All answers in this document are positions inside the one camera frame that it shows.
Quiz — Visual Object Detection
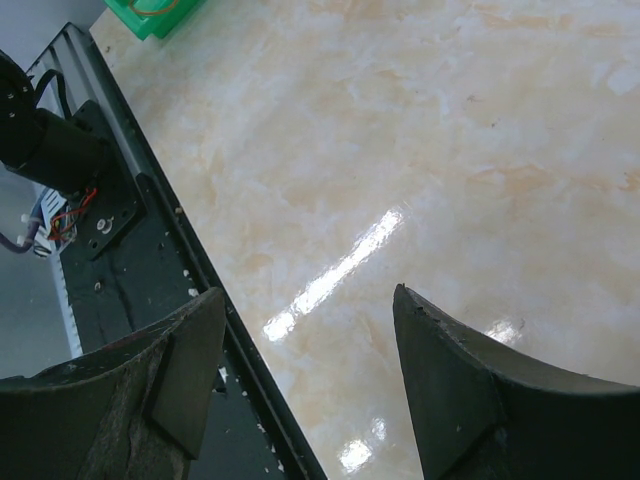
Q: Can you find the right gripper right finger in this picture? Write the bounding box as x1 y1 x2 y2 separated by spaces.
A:
393 285 639 479

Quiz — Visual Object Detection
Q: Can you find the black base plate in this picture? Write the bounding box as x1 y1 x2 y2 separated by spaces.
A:
62 101 324 479

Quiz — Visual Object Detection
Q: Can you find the lower green storage bin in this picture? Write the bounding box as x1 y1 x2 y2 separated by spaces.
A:
104 0 206 40

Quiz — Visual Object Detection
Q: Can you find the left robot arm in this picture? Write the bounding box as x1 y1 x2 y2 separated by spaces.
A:
1 53 112 196

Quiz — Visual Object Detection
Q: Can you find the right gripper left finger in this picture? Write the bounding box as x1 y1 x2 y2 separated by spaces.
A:
1 288 226 479

